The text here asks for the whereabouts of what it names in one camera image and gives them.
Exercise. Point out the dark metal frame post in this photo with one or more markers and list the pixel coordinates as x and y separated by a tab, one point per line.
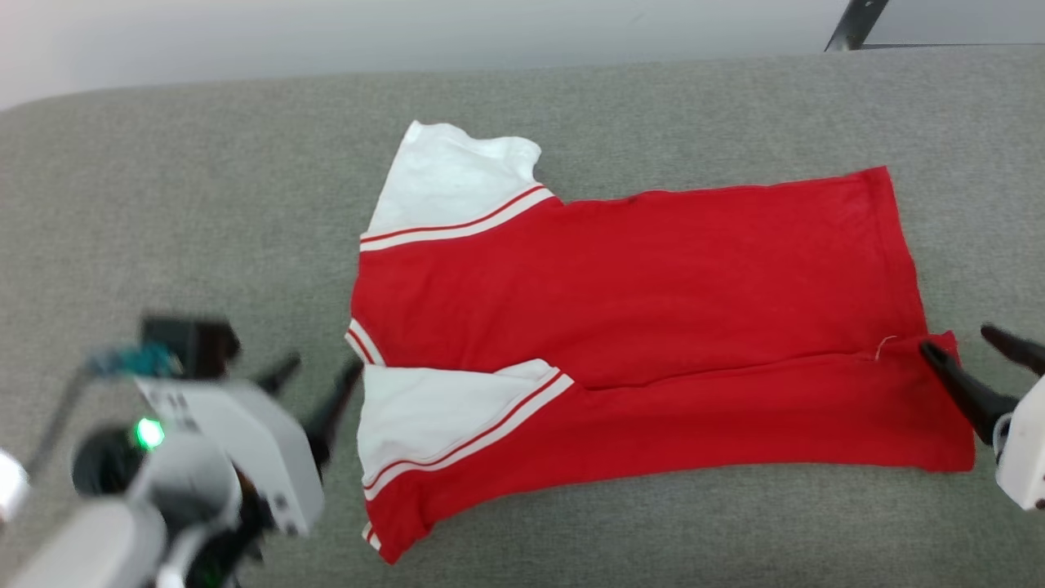
853	24

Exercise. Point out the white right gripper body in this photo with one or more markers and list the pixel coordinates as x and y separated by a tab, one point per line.
1024	449

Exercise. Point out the red and white jersey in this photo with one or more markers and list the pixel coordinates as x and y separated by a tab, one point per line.
653	286

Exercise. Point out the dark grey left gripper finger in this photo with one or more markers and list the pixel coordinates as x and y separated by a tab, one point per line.
277	377
331	412

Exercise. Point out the grey fabric sofa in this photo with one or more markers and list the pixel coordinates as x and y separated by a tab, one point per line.
204	204

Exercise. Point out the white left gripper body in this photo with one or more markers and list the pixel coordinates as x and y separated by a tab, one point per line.
245	445

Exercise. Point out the grey flat panel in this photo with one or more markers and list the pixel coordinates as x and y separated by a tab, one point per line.
955	20

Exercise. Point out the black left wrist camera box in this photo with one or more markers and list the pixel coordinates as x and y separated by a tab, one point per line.
192	345

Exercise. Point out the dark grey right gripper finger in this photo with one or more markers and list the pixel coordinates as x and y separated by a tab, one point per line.
963	392
1016	347

